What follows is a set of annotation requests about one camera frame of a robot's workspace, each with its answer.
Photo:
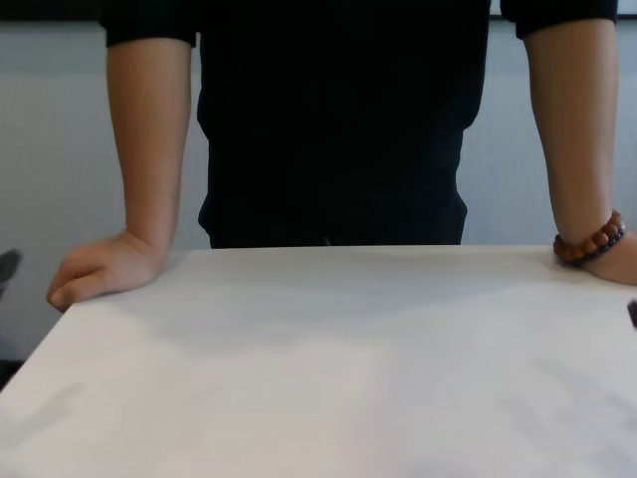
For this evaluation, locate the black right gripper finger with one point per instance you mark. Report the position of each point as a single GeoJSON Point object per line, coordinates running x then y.
{"type": "Point", "coordinates": [633, 313]}

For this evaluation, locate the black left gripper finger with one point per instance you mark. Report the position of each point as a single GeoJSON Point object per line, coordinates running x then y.
{"type": "Point", "coordinates": [10, 271]}

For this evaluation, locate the white rolling table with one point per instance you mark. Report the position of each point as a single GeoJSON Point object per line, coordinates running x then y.
{"type": "Point", "coordinates": [318, 373]}

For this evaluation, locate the person's left forearm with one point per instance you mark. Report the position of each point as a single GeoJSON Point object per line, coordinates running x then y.
{"type": "Point", "coordinates": [572, 149]}

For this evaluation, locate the person's right forearm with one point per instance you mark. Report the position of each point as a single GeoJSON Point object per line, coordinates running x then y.
{"type": "Point", "coordinates": [149, 164]}

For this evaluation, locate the person's left hand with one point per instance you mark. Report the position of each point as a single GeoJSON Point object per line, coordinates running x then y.
{"type": "Point", "coordinates": [619, 261]}

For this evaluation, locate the person's right hand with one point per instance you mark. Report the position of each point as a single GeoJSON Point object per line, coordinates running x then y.
{"type": "Point", "coordinates": [109, 269]}

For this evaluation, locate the person in black clothes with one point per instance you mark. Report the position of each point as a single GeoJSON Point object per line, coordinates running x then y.
{"type": "Point", "coordinates": [338, 124]}

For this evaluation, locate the black wall trim strip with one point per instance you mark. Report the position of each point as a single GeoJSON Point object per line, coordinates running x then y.
{"type": "Point", "coordinates": [50, 12]}

